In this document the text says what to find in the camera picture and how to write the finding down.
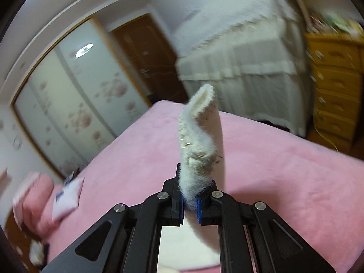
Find brown wooden door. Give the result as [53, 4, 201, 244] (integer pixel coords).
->
[109, 14, 189, 106]

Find yellow cord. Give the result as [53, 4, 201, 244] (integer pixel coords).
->
[312, 109, 339, 152]

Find cream lace-covered furniture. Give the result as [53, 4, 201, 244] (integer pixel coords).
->
[174, 0, 313, 137]

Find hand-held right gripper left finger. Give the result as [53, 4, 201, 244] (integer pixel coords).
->
[41, 163, 185, 273]

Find grey patterned cloth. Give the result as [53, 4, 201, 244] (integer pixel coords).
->
[29, 240, 46, 265]

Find folded pink quilt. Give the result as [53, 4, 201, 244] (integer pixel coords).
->
[13, 172, 61, 234]

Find brown wooden headboard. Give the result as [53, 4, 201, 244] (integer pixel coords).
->
[5, 210, 30, 263]

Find clutter on drawer chest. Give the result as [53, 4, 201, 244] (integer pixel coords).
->
[307, 7, 364, 35]

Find white fuzzy garment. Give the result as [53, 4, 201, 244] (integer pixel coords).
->
[158, 85, 226, 270]

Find yellow wooden drawer chest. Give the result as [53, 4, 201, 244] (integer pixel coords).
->
[303, 32, 364, 152]

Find white pillow with blue print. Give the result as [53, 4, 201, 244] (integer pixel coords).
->
[52, 178, 85, 222]

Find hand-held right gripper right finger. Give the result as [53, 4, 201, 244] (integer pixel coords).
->
[196, 179, 338, 273]

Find pink plush bed blanket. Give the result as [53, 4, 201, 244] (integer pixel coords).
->
[43, 100, 364, 273]

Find floral sliding door wardrobe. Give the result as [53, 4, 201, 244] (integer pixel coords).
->
[11, 17, 152, 180]

